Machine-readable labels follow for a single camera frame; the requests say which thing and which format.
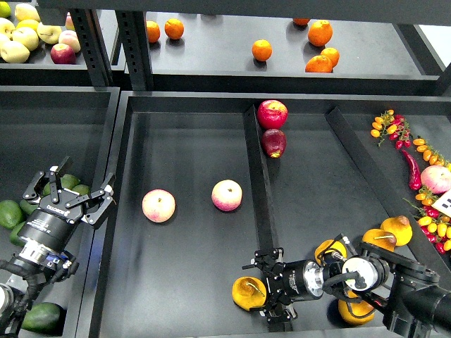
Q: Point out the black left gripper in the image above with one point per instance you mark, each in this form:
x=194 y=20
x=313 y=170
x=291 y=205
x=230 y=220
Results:
x=53 y=223

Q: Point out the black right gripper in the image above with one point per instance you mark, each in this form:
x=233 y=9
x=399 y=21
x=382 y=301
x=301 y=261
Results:
x=287 y=283

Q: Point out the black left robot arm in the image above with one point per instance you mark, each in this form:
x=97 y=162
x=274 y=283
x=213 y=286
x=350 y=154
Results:
x=44 y=259

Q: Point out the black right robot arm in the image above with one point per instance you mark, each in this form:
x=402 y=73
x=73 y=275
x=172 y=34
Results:
x=367 y=279

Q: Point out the green avocado upper pile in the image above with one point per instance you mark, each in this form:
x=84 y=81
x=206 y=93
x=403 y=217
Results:
x=67 y=181

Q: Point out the green avocado far left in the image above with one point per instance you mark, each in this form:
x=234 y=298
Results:
x=11 y=214

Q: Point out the green avocado left edge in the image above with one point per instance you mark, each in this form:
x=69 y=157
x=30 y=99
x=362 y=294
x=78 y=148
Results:
x=15 y=239

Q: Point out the yellow pear with brown stem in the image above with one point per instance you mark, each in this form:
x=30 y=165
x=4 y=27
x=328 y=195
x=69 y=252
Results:
x=385 y=240

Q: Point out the green avocado front left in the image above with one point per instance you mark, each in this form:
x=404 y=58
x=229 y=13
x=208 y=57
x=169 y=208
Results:
x=45 y=318

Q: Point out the pale yellow pear front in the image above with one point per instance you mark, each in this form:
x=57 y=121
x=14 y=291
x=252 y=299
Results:
x=14 y=52

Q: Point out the black left tray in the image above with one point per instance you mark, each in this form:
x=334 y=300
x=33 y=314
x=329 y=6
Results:
x=40 y=126

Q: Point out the pink apple left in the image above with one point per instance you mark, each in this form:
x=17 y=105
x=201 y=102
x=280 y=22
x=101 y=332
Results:
x=158 y=205

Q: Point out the pink apple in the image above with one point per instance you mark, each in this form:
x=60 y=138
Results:
x=226 y=195
x=158 y=205

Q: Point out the pink apple centre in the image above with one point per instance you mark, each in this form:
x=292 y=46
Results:
x=226 y=195

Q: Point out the black centre tray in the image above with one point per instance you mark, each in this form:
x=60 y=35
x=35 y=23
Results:
x=174 y=279

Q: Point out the red apple on shelf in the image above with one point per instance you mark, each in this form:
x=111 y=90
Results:
x=63 y=54

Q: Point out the dark red apple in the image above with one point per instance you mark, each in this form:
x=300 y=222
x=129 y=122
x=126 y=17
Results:
x=273 y=143

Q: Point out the pale peach on shelf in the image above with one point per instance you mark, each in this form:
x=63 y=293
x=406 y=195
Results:
x=70 y=38

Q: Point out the pale yellow apple with stem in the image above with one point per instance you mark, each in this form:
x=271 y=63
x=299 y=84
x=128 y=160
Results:
x=49 y=33

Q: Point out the pale yellow apple middle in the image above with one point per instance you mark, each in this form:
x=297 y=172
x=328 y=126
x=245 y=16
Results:
x=26 y=36

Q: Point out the cherry tomato bunch lower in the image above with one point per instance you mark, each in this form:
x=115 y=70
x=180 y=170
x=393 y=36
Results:
x=433 y=223

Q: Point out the cherry tomato bunch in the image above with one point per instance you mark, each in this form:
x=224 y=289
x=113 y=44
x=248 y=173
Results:
x=433 y=223
x=393 y=127

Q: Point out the bright red apple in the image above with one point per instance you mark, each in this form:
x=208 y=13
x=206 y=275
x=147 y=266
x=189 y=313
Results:
x=272 y=114

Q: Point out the red chili pepper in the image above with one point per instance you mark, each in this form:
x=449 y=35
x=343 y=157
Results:
x=414 y=172

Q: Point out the orange on shelf left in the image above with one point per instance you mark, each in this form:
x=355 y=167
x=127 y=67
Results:
x=174 y=29

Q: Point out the white label card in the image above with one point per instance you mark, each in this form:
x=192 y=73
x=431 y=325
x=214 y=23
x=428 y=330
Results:
x=443 y=204

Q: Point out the pink apple right tray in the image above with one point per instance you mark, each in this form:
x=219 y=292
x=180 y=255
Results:
x=436 y=178

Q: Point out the cherry tomato bunch upper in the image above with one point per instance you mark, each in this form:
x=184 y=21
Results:
x=393 y=127

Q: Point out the black upper shelf tray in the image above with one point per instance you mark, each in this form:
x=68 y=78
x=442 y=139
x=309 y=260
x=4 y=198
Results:
x=215 y=55

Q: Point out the orange front right shelf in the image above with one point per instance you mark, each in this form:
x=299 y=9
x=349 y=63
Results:
x=319 y=64

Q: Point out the green avocado by tray wall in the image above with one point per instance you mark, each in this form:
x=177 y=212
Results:
x=81 y=189

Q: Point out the black shelf post left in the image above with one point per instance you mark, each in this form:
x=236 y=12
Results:
x=93 y=48

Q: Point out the black shelf post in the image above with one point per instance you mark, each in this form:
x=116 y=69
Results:
x=93 y=48
x=133 y=35

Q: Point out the black shelf post right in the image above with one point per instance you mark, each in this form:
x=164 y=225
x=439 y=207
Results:
x=133 y=35

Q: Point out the orange behind post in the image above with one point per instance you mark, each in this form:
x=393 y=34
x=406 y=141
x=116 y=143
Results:
x=153 y=31

